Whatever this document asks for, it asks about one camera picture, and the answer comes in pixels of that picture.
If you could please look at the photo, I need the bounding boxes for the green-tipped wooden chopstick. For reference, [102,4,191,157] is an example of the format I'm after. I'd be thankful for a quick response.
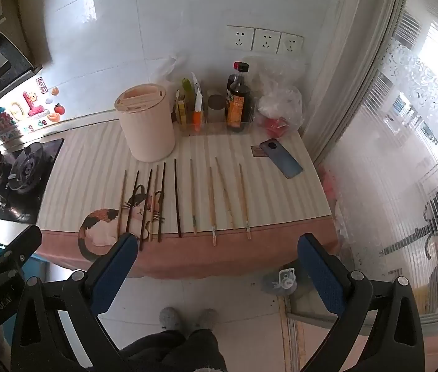
[190,158,197,235]

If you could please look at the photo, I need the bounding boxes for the black gas stove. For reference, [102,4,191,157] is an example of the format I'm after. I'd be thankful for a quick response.
[0,139,64,224]

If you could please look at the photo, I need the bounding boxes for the thin brown chopstick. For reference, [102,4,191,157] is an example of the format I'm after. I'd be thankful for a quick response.
[116,170,127,238]

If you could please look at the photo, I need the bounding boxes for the white plastic floor object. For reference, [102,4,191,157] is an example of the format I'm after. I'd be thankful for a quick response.
[261,268,297,296]

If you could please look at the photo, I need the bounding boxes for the left grey slipper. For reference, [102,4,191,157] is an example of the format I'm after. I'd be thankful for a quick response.
[159,307,183,332]

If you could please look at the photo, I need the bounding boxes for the grey slipper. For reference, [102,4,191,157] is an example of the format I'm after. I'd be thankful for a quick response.
[194,309,218,331]
[159,307,183,332]

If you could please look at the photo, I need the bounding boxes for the black trouser legs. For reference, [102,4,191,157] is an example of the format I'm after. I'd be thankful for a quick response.
[120,329,227,371]

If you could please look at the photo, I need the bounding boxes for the dark brown chopstick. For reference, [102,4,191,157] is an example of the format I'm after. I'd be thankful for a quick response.
[158,162,166,243]

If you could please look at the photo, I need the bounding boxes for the long black chopstick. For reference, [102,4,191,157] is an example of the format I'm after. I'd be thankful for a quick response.
[174,158,182,238]

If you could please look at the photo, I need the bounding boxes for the right grey slipper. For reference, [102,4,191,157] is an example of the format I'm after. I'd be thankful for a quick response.
[194,309,218,331]

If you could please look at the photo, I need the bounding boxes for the sliding glass door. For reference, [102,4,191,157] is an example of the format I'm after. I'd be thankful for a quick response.
[322,0,438,315]

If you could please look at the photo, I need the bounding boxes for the beige utensil holder canister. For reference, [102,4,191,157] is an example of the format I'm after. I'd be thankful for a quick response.
[114,83,175,163]

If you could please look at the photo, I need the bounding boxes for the striped cat table mat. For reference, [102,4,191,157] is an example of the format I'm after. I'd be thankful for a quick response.
[37,121,338,280]

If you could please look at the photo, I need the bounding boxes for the blue smartphone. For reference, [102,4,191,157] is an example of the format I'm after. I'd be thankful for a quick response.
[259,139,303,179]

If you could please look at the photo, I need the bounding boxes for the orange white seasoning packet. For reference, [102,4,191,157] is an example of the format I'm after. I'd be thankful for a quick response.
[191,72,203,132]

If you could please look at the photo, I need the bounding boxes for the yellow-green seasoning packet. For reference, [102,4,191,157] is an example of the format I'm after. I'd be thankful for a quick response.
[174,78,195,124]

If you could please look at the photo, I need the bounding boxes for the clear acrylic condiment tray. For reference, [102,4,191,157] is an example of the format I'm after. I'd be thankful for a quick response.
[171,90,255,136]

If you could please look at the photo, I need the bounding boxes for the white plastic bag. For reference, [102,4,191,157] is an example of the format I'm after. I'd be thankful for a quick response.
[150,52,189,89]

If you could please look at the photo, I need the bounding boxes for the small brown card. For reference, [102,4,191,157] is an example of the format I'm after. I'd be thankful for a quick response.
[250,145,268,158]

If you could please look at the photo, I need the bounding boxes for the red packaged item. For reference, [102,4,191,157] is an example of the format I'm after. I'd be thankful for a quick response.
[261,117,290,139]

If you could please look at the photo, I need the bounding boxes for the red-capped soy sauce bottle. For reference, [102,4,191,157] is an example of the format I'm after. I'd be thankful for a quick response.
[225,61,252,132]

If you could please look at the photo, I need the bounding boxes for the clear plastic bag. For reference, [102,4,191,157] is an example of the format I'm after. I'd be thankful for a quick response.
[243,55,305,135]

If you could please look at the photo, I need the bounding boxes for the colourful wall stickers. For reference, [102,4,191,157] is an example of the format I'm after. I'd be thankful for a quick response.
[0,77,66,144]

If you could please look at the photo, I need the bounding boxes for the white wall socket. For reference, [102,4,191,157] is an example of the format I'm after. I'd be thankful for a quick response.
[252,28,281,54]
[225,25,255,51]
[277,32,304,57]

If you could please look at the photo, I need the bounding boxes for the right white wall socket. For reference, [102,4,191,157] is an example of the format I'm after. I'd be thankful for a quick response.
[277,32,304,57]

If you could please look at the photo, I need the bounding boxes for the middle white wall socket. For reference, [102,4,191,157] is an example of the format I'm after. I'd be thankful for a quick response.
[252,28,281,54]

